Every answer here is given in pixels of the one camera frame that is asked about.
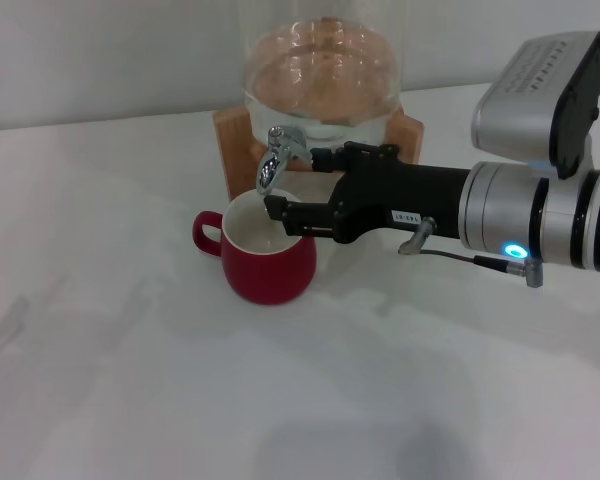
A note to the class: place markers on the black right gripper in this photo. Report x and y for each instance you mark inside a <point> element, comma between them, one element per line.
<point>395,197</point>

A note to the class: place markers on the chrome metal faucet with lever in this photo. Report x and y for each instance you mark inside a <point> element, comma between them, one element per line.
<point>272,165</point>

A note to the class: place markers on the red ceramic cup white inside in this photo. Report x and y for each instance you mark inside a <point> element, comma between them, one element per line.
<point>270,275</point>

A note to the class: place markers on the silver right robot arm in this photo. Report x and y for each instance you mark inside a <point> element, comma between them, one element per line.
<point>505,210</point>

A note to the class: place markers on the wooden dispenser stand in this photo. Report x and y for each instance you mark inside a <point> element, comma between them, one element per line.
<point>232,150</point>

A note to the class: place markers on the clear glass water dispenser jar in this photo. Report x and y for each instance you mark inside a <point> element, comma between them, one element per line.
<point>325,75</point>

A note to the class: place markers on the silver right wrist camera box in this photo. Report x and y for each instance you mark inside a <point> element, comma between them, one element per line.
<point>530,100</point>

